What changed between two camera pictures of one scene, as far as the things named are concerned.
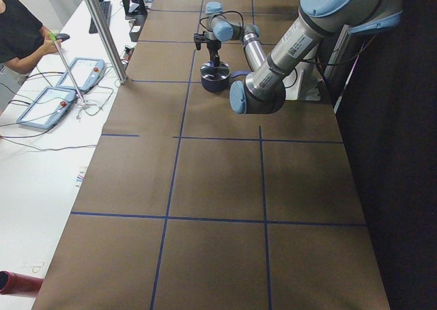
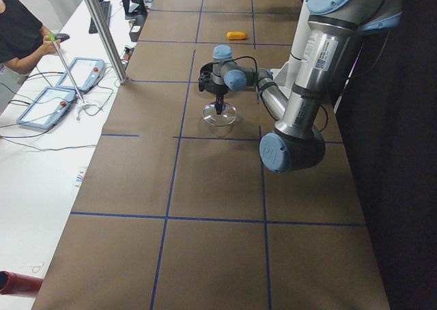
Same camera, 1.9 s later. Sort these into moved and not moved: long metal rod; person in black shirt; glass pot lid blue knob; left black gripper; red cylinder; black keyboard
Moved: left black gripper; glass pot lid blue knob
Not moved: person in black shirt; red cylinder; long metal rod; black keyboard
